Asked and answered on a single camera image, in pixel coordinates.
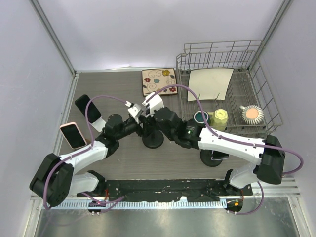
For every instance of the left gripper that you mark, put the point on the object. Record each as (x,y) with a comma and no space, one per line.
(139,130)

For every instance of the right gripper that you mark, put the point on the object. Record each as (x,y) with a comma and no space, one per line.
(150,118)

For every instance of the black round phone stand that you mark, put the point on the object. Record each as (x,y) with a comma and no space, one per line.
(152,138)
(206,155)

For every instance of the floral square plate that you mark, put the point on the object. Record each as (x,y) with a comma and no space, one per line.
(155,79)

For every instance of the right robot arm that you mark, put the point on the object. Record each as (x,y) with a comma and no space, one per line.
(264,156)

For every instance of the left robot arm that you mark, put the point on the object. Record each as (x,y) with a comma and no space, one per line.
(57,177)

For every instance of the white folding phone stand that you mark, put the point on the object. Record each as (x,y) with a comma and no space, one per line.
(99,124)

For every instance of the black phone on white stand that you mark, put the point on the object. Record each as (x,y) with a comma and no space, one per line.
(93,114)

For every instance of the pink case phone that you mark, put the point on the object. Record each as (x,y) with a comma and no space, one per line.
(73,135)

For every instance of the purple case phone right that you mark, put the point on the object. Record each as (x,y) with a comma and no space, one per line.
(219,156)

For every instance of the dark green mug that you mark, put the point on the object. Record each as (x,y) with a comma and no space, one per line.
(197,118)

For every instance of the yellow faceted cup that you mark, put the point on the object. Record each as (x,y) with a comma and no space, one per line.
(219,119)

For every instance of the white square plate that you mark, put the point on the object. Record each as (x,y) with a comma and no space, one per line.
(210,84)

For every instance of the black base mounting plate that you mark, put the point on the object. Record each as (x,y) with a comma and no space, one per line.
(195,190)

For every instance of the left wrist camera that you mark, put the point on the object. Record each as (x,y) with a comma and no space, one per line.
(134,110)

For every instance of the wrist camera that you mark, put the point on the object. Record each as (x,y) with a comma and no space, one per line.
(153,104)
(134,110)

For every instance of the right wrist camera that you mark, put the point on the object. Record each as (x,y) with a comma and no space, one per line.
(153,104)

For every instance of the grey wire dish rack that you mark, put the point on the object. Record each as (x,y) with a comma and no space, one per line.
(248,85)

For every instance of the white cable duct strip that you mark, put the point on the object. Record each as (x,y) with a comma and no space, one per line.
(84,203)

